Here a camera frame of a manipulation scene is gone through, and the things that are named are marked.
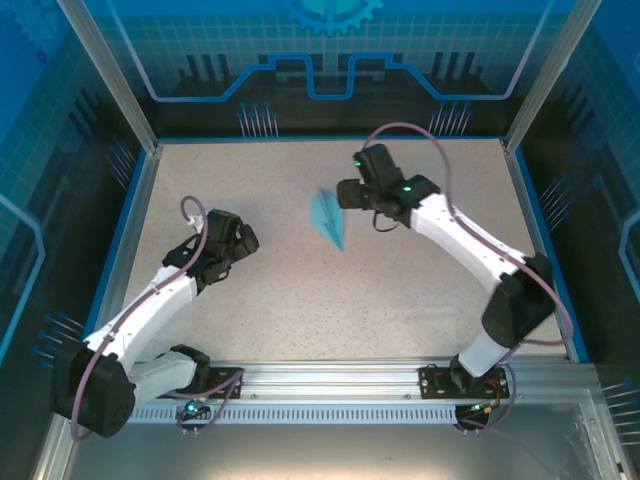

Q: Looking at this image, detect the light blue paper sheet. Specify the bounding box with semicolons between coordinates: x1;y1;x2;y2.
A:
309;186;348;253

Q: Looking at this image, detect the sheet metal tray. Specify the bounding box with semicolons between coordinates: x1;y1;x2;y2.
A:
29;389;634;480

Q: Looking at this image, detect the connector board with LED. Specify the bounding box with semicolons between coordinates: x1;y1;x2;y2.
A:
175;393;210;437
453;401;496;435

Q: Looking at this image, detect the thin black right gripper cable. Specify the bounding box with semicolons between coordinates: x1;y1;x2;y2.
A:
371;208;402;234

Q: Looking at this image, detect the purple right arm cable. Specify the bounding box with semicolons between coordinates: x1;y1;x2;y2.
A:
360;121;576;435

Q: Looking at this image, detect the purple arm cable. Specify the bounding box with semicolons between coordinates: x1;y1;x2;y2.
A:
360;121;576;435
71;195;246;443

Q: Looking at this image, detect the aluminium table edge rail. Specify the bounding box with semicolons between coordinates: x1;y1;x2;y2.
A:
83;143;164;365
501;141;594;365

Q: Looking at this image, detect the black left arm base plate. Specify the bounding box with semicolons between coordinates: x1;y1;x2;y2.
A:
207;366;245;400

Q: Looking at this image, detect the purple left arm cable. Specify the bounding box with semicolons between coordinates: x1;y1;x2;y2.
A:
71;195;246;443

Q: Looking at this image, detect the aluminium mounting rail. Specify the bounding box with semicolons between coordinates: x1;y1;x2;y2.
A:
66;355;600;401

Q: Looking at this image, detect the slotted metal cable duct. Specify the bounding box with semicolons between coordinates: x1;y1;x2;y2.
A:
127;405;504;426

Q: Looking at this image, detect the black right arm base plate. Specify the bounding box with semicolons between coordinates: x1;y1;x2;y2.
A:
418;364;512;400

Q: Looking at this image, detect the aluminium frame post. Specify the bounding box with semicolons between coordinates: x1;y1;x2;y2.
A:
55;0;164;157
501;0;604;157

